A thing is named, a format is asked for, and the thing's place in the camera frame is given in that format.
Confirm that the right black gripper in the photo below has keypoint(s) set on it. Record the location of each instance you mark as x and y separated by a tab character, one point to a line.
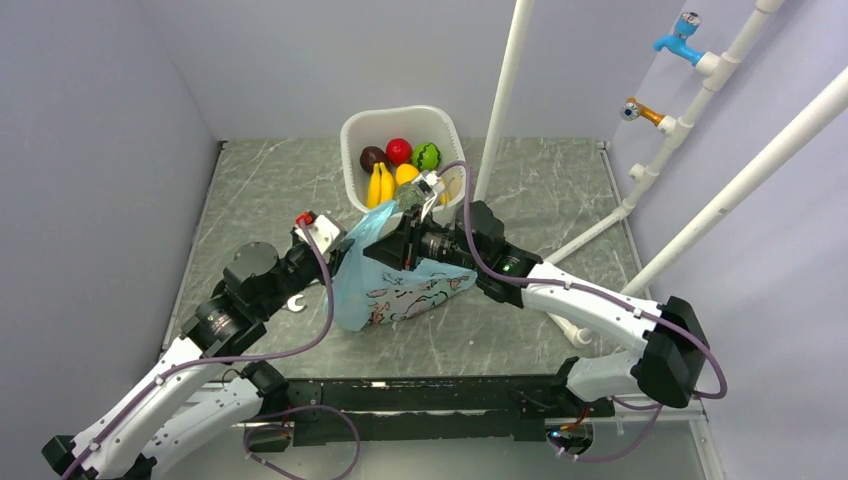
401	247

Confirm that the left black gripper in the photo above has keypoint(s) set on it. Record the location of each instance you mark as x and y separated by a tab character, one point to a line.
334	261

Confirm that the light blue plastic bag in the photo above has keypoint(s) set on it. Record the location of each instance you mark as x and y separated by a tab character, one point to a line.
366	292

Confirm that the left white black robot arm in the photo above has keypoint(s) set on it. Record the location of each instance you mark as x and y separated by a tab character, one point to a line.
205	382

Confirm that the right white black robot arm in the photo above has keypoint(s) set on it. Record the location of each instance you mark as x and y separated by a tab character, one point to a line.
664	346

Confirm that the grey green fake melon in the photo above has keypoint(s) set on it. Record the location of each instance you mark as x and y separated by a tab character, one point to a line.
410	194

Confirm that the yellow fake banana bunch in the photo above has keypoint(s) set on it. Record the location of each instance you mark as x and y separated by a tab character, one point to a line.
381	187

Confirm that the orange yellow fake mango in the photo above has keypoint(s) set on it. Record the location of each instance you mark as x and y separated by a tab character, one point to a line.
405	173

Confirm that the green fake watermelon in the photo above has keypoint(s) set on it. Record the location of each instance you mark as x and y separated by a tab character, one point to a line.
426	156

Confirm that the red fake apple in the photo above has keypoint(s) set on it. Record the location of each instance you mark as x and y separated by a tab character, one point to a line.
399	151

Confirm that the dark brown fake fruit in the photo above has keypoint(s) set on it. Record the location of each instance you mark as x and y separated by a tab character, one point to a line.
370	156

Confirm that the silver open end spanner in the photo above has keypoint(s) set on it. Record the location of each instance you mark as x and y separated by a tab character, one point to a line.
295	304

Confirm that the white plastic basket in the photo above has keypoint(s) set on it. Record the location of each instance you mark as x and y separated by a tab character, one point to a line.
406	139

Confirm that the orange brass tap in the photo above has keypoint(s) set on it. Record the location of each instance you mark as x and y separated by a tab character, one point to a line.
632	109

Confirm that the blue plastic tap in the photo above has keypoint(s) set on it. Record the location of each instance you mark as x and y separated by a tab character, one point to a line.
676	42

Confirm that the diagonal white pipe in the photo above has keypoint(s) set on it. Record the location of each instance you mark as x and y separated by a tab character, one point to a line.
821	111

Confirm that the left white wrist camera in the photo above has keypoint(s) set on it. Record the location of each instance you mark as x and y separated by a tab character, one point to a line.
326	233

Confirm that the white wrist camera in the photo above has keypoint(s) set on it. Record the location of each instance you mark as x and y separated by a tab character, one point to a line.
326	233
430	187

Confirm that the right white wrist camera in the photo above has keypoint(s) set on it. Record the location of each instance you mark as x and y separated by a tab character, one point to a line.
430	187

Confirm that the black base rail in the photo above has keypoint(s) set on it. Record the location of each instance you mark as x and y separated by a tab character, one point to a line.
315	412

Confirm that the white pvc pipe frame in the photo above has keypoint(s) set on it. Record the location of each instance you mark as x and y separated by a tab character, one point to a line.
565	145

